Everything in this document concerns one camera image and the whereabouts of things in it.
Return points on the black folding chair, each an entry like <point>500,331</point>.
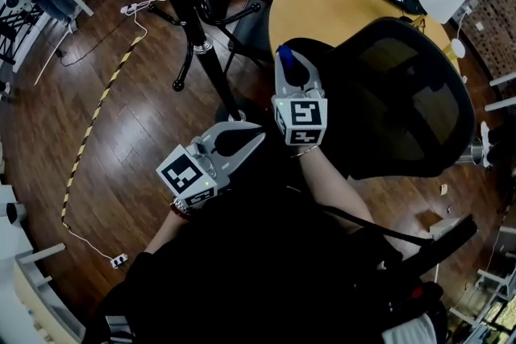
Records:
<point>246,24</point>

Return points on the person's right forearm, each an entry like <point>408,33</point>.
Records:
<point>334,189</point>

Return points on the round yellow wooden table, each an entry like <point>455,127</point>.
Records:
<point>322,0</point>

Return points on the person's black shirt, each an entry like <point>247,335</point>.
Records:
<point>250,274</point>

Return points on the black and yellow floor tape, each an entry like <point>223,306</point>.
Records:
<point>98,109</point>

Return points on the silver wristwatch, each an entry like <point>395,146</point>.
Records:
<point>181,205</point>

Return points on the blue cloth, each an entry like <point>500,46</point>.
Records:
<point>285,55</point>

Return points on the black tripod stand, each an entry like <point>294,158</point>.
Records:
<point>189,4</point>

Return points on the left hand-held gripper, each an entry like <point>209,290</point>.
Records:
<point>181,175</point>

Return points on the person's left forearm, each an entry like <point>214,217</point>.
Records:
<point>167,233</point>

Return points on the black chest-mounted device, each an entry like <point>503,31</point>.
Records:
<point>443,245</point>

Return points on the black mesh office chair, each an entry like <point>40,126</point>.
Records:
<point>383,100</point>

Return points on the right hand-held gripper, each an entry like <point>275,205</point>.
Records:
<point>302,118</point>

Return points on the white table with plastic boxes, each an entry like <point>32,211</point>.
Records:
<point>24,286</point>

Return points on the yellow paper cup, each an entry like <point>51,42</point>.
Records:
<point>456,48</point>

